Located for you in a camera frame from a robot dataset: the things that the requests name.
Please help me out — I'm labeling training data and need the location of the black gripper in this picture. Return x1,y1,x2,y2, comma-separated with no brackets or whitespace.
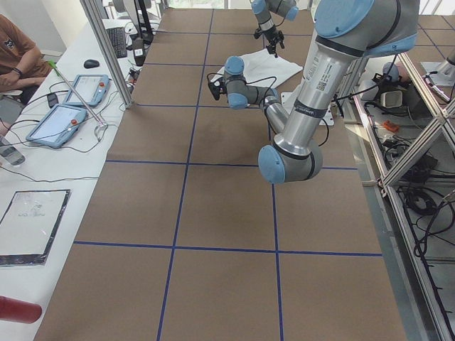
262,28,284,58

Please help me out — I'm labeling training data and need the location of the white printed t-shirt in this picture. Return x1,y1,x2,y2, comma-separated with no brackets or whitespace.
217,48,304,87

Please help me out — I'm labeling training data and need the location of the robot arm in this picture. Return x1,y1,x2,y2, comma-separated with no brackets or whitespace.
251,0,299,58
223,1,419,184

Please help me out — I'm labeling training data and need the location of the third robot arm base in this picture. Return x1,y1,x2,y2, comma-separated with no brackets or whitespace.
421,50,454,87

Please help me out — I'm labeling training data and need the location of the orange floor device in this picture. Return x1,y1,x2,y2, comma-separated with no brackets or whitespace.
382,120,400,133

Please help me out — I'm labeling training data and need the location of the black keyboard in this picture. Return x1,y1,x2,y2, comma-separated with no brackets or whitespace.
106,27,127,58

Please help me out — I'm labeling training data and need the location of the black computer mouse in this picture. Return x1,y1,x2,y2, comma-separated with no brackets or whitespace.
83,59,100,69

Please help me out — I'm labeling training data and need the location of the upper blue teach pendant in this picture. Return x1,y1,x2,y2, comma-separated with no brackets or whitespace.
70,75,109,107

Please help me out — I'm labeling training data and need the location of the blue teach pendant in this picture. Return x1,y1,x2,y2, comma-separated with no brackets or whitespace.
70,75,109,107
26,104,87,148

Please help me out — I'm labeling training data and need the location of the metal grabber tool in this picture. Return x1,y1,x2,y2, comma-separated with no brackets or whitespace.
48,61,107,142

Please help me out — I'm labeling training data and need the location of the black smartphone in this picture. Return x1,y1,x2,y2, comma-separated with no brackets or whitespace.
46,92,59,109

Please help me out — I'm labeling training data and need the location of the lower blue teach pendant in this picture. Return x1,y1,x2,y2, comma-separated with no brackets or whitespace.
26,104,87,148

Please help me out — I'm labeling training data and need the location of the seated person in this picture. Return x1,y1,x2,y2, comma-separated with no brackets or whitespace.
1,15,53,104

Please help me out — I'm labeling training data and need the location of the clear water bottle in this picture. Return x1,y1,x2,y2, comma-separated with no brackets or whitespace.
0,136,26,166

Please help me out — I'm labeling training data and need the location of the silver foil tray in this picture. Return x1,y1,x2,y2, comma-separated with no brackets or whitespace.
1,189,70,267

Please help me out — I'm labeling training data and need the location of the red bottle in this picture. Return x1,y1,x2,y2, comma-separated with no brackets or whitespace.
1,296,43,324

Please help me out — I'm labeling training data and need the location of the aluminium frame post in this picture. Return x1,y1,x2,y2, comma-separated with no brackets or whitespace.
80,0,132,109

